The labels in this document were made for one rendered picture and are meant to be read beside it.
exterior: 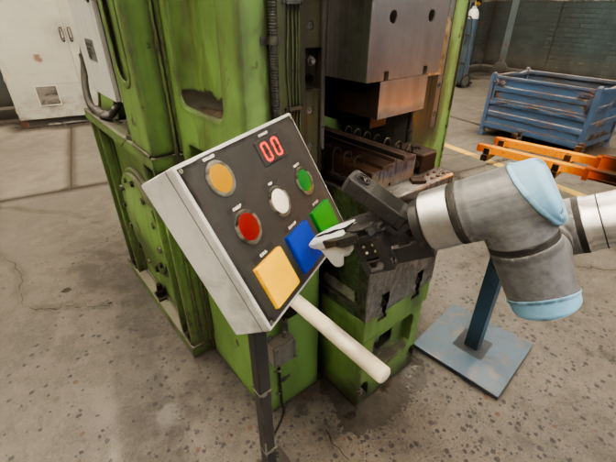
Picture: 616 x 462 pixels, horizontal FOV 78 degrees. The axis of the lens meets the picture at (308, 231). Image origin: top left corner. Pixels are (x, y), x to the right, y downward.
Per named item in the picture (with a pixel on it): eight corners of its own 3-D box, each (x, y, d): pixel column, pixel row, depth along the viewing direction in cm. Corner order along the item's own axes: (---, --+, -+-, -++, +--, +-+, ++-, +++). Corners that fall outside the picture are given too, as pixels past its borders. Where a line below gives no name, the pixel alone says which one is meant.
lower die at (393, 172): (412, 177, 120) (416, 151, 116) (369, 194, 109) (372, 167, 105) (324, 145, 148) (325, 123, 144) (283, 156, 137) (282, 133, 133)
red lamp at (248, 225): (267, 237, 60) (266, 214, 58) (242, 247, 58) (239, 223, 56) (257, 229, 62) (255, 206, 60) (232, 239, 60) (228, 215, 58)
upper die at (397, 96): (423, 108, 109) (428, 73, 104) (377, 120, 98) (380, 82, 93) (326, 87, 137) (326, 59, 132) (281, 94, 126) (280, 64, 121)
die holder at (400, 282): (432, 280, 147) (455, 171, 124) (365, 324, 126) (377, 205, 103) (334, 224, 184) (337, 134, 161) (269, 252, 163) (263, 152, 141)
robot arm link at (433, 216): (440, 198, 49) (450, 172, 57) (405, 208, 52) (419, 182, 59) (464, 256, 51) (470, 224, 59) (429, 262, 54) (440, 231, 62)
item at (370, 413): (456, 382, 161) (456, 380, 161) (362, 475, 130) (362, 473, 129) (385, 330, 187) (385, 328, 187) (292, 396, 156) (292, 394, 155)
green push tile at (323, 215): (342, 228, 81) (327, 197, 78) (329, 245, 75) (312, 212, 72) (335, 230, 82) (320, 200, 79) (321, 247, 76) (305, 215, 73)
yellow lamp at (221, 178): (240, 191, 58) (238, 164, 56) (214, 199, 56) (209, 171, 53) (230, 184, 60) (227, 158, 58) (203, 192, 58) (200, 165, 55)
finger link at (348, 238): (322, 253, 62) (368, 241, 57) (318, 246, 62) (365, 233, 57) (333, 239, 66) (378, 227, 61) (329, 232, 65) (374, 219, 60)
